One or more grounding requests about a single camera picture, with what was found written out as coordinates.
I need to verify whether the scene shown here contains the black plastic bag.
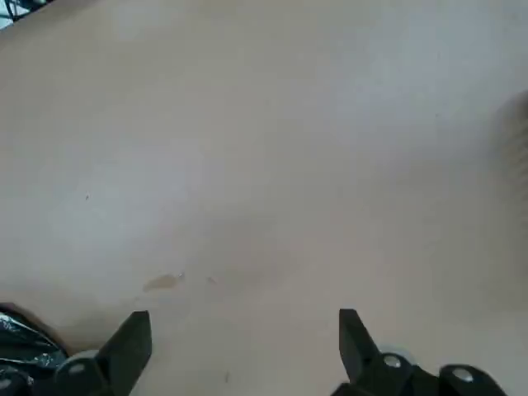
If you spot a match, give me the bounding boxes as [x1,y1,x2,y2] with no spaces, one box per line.
[0,303,71,372]

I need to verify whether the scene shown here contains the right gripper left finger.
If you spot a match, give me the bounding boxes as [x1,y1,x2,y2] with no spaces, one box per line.
[54,311,153,396]

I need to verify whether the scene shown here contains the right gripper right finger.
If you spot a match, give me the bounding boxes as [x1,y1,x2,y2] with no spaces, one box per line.
[333,308,508,396]

